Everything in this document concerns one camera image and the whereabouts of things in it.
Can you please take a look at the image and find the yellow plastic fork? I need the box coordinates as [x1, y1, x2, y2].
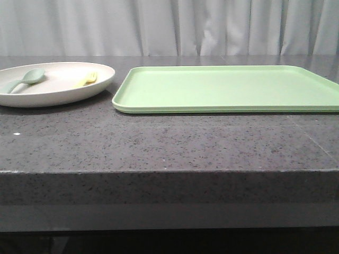
[72, 71, 97, 88]

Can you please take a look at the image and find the cream round plate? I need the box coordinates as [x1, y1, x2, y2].
[1, 62, 115, 108]

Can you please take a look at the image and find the light green serving tray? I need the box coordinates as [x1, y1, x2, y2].
[112, 65, 338, 114]

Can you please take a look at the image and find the pale green spoon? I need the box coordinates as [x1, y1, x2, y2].
[1, 68, 45, 94]

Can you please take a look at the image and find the white pleated curtain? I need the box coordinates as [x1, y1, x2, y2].
[1, 1, 338, 56]

